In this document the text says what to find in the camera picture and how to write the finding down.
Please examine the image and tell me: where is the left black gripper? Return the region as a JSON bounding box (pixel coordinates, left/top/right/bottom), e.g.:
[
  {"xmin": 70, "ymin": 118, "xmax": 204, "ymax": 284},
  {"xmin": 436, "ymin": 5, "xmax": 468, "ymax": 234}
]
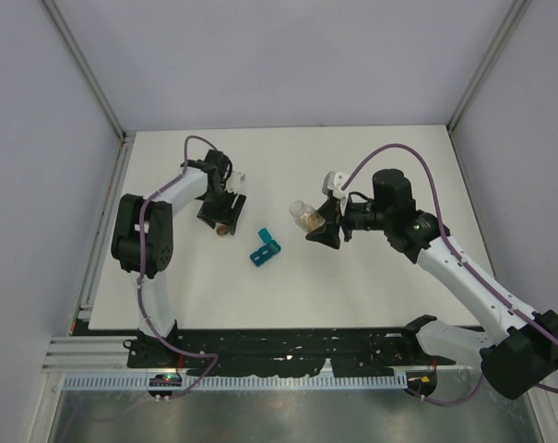
[{"xmin": 199, "ymin": 186, "xmax": 245, "ymax": 233}]

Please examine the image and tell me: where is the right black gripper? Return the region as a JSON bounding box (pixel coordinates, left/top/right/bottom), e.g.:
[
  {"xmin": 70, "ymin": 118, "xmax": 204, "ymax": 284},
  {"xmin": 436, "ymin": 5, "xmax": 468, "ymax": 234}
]
[{"xmin": 307, "ymin": 193, "xmax": 393, "ymax": 248}]

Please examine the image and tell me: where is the clear bottle cap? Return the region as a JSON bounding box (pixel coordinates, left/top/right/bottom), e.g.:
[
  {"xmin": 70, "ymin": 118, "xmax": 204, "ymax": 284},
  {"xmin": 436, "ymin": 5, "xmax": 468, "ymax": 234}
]
[{"xmin": 216, "ymin": 225, "xmax": 229, "ymax": 236}]

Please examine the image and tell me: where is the clear pill bottle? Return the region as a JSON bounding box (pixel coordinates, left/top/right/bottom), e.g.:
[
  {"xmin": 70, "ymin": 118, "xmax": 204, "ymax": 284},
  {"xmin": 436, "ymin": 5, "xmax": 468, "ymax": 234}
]
[{"xmin": 290, "ymin": 200, "xmax": 326, "ymax": 233}]

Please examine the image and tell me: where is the teal pill organizer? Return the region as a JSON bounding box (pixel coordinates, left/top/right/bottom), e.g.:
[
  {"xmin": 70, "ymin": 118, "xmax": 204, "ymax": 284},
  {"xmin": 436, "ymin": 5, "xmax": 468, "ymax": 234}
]
[{"xmin": 250, "ymin": 228, "xmax": 281, "ymax": 268}]

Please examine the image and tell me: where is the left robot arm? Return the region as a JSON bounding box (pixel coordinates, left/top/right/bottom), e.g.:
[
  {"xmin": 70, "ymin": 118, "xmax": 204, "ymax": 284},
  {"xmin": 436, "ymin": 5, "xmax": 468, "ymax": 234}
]
[{"xmin": 111, "ymin": 149, "xmax": 246, "ymax": 368}]

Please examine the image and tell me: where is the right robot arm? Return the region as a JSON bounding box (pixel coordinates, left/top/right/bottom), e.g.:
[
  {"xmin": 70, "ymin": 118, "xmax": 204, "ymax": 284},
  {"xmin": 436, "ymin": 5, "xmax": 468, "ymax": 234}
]
[{"xmin": 306, "ymin": 169, "xmax": 558, "ymax": 400}]

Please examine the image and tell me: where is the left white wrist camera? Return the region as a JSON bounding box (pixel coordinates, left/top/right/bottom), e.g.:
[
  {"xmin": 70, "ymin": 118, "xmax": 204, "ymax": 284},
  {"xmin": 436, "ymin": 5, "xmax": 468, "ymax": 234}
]
[{"xmin": 226, "ymin": 171, "xmax": 246, "ymax": 194}]

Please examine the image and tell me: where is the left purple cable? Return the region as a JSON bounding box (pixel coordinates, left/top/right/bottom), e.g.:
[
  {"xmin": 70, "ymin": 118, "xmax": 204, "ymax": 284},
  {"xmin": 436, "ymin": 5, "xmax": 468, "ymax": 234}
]
[{"xmin": 137, "ymin": 135, "xmax": 224, "ymax": 401}]

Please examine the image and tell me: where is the white slotted cable duct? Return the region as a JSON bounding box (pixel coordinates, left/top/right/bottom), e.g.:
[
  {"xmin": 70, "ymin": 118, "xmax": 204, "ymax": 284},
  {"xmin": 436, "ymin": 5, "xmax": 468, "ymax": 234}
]
[{"xmin": 63, "ymin": 373, "xmax": 408, "ymax": 391}]

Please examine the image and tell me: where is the left aluminium frame post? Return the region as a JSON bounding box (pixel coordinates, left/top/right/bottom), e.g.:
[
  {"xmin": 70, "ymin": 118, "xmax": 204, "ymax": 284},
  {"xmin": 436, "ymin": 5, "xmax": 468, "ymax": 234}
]
[{"xmin": 39, "ymin": 0, "xmax": 126, "ymax": 141}]

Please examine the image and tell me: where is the aluminium frame post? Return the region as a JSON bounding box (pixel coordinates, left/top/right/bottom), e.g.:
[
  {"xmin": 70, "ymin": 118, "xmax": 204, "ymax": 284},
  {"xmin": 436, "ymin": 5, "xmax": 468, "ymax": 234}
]
[
  {"xmin": 446, "ymin": 0, "xmax": 532, "ymax": 135},
  {"xmin": 39, "ymin": 0, "xmax": 126, "ymax": 141}
]

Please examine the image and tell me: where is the right aluminium frame post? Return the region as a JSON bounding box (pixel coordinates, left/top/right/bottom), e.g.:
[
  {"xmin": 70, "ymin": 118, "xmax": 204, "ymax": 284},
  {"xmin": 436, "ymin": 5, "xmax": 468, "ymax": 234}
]
[{"xmin": 446, "ymin": 0, "xmax": 532, "ymax": 135}]

